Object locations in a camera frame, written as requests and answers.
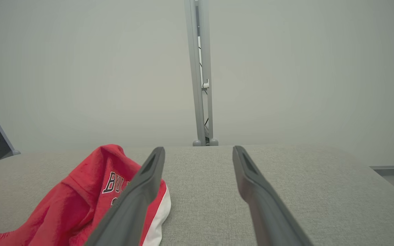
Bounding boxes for grey metal frame post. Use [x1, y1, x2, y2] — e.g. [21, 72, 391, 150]
[183, 0, 219, 147]

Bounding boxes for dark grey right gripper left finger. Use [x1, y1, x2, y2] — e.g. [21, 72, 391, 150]
[84, 147, 166, 246]

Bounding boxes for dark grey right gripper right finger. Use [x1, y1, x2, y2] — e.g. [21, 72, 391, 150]
[232, 146, 314, 246]

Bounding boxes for red shorts with white trim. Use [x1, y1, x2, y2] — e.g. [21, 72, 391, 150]
[0, 144, 172, 246]

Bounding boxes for grey metal base frame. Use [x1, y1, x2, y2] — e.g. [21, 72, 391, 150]
[370, 155, 394, 202]

